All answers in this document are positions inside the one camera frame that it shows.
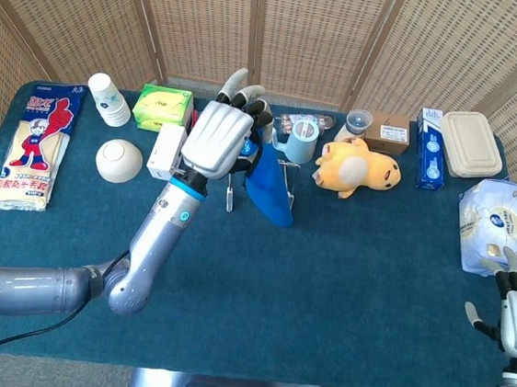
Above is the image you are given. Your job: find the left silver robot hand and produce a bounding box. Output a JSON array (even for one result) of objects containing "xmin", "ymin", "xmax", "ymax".
[{"xmin": 177, "ymin": 63, "xmax": 281, "ymax": 186}]

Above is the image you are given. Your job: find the blue and grey cloth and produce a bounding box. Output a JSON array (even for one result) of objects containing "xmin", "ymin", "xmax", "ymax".
[{"xmin": 232, "ymin": 124, "xmax": 304, "ymax": 230}]

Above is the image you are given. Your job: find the blue biscuit bag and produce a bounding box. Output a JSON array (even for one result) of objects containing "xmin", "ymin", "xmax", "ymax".
[{"xmin": 188, "ymin": 108, "xmax": 264, "ymax": 158}]

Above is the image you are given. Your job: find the white product box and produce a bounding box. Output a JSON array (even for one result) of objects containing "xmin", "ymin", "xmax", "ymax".
[{"xmin": 144, "ymin": 121, "xmax": 190, "ymax": 183}]

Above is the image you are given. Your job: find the green tissue box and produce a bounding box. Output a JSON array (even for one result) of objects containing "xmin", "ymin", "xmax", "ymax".
[{"xmin": 130, "ymin": 82, "xmax": 196, "ymax": 136}]

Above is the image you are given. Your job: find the clear snack packet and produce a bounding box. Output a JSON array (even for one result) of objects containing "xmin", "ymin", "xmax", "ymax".
[{"xmin": 273, "ymin": 107, "xmax": 338, "ymax": 141}]

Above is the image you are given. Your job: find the light blue pitcher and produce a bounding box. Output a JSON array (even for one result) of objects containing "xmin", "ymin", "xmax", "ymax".
[{"xmin": 268, "ymin": 115, "xmax": 322, "ymax": 167}]

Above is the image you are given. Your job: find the cream upturned bowl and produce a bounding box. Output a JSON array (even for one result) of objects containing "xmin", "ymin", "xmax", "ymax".
[{"xmin": 92, "ymin": 136, "xmax": 146, "ymax": 187}]

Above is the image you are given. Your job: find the blue white tissue pack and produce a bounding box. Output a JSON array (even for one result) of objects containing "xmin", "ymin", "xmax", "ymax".
[{"xmin": 451, "ymin": 176, "xmax": 517, "ymax": 279}]

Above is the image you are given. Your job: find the stack of paper cups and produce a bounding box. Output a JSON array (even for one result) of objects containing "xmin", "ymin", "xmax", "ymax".
[{"xmin": 83, "ymin": 71, "xmax": 136, "ymax": 130}]

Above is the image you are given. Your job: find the clear jar with blue lid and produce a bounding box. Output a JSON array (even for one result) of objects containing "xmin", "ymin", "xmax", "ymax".
[{"xmin": 333, "ymin": 106, "xmax": 373, "ymax": 146}]

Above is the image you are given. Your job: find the yellow plush toy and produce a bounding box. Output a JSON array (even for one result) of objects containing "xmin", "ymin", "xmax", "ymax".
[{"xmin": 310, "ymin": 133, "xmax": 406, "ymax": 206}]

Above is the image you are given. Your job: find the woven wooden folding screen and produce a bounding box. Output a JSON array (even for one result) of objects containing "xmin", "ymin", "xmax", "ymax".
[{"xmin": 0, "ymin": 0, "xmax": 517, "ymax": 247}]

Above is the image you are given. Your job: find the brown cardboard box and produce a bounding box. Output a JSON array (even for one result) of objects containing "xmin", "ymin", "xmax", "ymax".
[{"xmin": 362, "ymin": 110, "xmax": 413, "ymax": 156}]

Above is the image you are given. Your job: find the rubber gloves package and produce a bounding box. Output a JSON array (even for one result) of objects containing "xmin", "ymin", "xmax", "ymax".
[{"xmin": 0, "ymin": 77, "xmax": 87, "ymax": 221}]

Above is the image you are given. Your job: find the beige lidded food container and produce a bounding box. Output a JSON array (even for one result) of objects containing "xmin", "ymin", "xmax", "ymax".
[{"xmin": 434, "ymin": 108, "xmax": 509, "ymax": 184}]

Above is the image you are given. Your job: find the long blue box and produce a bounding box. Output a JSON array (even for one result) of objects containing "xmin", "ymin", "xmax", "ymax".
[{"xmin": 409, "ymin": 107, "xmax": 453, "ymax": 193}]

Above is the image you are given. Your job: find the teal table cloth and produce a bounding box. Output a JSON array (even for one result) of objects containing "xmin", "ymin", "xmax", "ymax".
[{"xmin": 0, "ymin": 75, "xmax": 517, "ymax": 387}]

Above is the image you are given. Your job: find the metal wire rack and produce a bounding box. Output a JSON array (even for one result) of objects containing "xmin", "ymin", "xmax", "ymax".
[{"xmin": 224, "ymin": 153, "xmax": 300, "ymax": 219}]

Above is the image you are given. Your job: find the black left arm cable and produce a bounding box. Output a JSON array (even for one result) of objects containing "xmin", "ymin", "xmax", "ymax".
[{"xmin": 0, "ymin": 234, "xmax": 133, "ymax": 381}]

